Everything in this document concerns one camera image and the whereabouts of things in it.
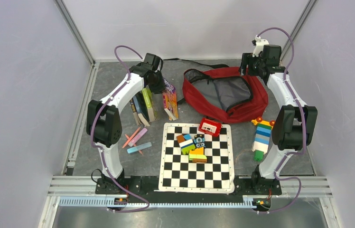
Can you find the pink purple book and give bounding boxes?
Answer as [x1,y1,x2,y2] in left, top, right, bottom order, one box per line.
[162,78,178,121]

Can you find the dark blue book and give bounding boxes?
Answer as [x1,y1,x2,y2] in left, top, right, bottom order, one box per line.
[133,93,150,127]

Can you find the green book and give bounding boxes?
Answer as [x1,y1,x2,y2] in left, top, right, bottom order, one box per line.
[141,87,159,122]

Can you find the black orange book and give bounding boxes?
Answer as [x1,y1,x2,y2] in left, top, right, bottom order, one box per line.
[130,99,142,125]

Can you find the red backpack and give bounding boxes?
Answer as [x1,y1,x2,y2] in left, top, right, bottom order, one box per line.
[177,64,269,124]

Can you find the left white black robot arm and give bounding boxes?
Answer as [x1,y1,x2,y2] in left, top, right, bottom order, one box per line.
[86,53,165,194]

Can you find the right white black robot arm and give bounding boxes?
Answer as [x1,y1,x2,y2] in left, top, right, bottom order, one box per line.
[240,43,318,195]

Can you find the pink highlighter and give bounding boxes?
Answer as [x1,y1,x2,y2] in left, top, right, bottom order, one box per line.
[128,128,148,147]

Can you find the light blue highlighter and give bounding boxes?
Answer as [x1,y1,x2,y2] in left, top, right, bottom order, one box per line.
[127,142,152,154]

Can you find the orange pencil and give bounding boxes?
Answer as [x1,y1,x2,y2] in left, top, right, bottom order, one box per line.
[122,127,141,148]

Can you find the red plastic card box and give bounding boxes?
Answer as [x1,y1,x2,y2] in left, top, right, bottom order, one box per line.
[198,118,222,137]

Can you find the brown blue green block stack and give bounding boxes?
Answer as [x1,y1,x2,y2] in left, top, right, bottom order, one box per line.
[176,134,196,155]

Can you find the red pencil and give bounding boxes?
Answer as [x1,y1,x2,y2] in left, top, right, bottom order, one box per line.
[124,134,143,155]

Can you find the long striped block tower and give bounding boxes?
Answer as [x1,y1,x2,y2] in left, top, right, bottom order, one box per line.
[251,116,275,162]

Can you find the blue owl number block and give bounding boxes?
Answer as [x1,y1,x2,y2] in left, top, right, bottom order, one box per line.
[193,134,206,148]

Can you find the green yellow orange block stack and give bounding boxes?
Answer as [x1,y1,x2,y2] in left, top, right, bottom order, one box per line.
[188,148,207,163]

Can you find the black white chessboard mat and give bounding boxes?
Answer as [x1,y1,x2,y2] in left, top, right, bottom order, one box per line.
[159,123,235,194]

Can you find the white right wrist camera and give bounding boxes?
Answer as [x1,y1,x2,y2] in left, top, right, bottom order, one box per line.
[252,35,269,57]

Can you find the blue toothed cable rail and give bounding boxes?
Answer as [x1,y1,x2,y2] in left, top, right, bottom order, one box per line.
[58,196,256,209]

